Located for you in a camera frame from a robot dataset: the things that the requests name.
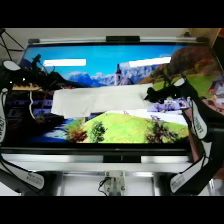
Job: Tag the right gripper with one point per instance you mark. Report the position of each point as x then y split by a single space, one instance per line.
160 95

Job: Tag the white shirt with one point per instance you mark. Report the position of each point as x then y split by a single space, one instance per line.
100 100

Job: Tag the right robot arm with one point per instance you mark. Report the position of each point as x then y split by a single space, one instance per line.
200 126

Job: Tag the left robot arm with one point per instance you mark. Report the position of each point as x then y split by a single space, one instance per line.
20 175

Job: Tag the pink shirt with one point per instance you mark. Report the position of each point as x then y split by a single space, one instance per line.
196 150

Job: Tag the black tripod stand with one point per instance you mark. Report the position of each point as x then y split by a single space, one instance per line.
6 45

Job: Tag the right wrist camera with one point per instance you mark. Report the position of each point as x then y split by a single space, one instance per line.
165 77

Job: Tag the silver frame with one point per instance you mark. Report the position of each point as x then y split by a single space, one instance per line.
83 166

